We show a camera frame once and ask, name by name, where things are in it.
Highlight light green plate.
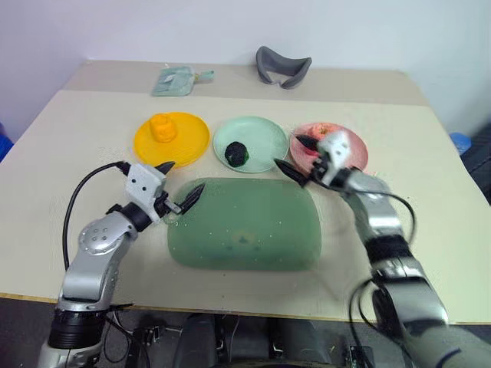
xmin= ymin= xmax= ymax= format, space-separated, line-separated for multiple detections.
xmin=213 ymin=115 xmax=290 ymax=174

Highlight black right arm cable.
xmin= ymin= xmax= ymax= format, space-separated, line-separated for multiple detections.
xmin=349 ymin=191 xmax=418 ymax=368

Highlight yellow toy item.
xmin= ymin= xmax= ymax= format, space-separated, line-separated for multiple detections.
xmin=149 ymin=113 xmax=178 ymax=144

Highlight teal zip pouch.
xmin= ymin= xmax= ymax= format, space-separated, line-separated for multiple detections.
xmin=150 ymin=65 xmax=216 ymax=98

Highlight pink plate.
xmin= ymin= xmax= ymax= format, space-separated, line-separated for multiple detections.
xmin=289 ymin=121 xmax=371 ymax=174

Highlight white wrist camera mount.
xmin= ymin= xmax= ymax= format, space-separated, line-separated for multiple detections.
xmin=124 ymin=163 xmax=169 ymax=224
xmin=318 ymin=130 xmax=353 ymax=170

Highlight red toy apple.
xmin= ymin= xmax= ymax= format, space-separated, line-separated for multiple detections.
xmin=305 ymin=122 xmax=339 ymax=141

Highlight dark rounded shape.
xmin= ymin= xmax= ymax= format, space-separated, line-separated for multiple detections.
xmin=179 ymin=313 xmax=232 ymax=368
xmin=267 ymin=317 xmax=335 ymax=368

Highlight dark green toy item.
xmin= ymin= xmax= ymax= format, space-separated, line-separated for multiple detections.
xmin=224 ymin=140 xmax=250 ymax=166

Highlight dark bag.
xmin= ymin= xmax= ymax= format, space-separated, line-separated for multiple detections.
xmin=459 ymin=121 xmax=491 ymax=206

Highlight yellow plate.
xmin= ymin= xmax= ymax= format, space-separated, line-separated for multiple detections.
xmin=133 ymin=111 xmax=212 ymax=170

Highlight grey headset face pad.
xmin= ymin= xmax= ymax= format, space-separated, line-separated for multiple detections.
xmin=255 ymin=45 xmax=313 ymax=91

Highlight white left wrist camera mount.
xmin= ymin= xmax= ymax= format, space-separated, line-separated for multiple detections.
xmin=124 ymin=163 xmax=169 ymax=224

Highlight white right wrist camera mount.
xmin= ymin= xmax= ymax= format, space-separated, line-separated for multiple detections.
xmin=318 ymin=130 xmax=353 ymax=170

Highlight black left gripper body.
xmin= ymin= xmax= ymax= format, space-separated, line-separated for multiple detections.
xmin=153 ymin=189 xmax=183 ymax=218

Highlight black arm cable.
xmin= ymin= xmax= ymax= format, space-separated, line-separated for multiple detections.
xmin=349 ymin=191 xmax=418 ymax=368
xmin=62 ymin=161 xmax=129 ymax=272

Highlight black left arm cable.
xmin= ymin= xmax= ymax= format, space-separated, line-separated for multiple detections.
xmin=62 ymin=161 xmax=129 ymax=272

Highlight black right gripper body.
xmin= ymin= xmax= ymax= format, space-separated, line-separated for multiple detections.
xmin=307 ymin=153 xmax=334 ymax=187

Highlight large dark green tray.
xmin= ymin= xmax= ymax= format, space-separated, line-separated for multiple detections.
xmin=166 ymin=176 xmax=323 ymax=273

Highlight black cables under table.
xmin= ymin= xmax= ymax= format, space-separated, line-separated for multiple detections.
xmin=100 ymin=304 xmax=181 ymax=368

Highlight blue object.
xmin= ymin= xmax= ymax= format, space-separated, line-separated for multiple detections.
xmin=0 ymin=121 xmax=15 ymax=163

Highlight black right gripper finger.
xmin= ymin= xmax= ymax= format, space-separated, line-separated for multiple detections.
xmin=275 ymin=157 xmax=311 ymax=189
xmin=292 ymin=133 xmax=321 ymax=152

